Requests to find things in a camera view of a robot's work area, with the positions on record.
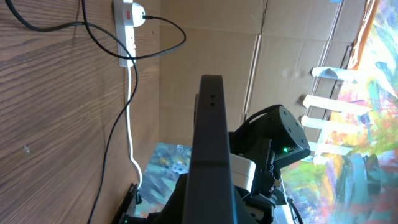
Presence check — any Samsung Galaxy smartphone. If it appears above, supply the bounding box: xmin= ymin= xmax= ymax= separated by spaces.
xmin=182 ymin=75 xmax=237 ymax=224

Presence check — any black USB charging cable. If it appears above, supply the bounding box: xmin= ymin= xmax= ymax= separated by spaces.
xmin=4 ymin=0 xmax=187 ymax=224

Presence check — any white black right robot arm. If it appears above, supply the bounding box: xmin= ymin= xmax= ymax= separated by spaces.
xmin=229 ymin=105 xmax=310 ymax=223

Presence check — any white USB charger plug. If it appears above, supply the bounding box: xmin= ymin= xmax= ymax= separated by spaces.
xmin=122 ymin=0 xmax=146 ymax=27

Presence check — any white power strip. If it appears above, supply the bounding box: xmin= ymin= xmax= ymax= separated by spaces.
xmin=113 ymin=0 xmax=135 ymax=57

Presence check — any white power strip cord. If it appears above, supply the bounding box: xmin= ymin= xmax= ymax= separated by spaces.
xmin=125 ymin=65 xmax=144 ymax=190

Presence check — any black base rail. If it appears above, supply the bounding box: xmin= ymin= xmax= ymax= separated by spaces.
xmin=111 ymin=184 xmax=138 ymax=224

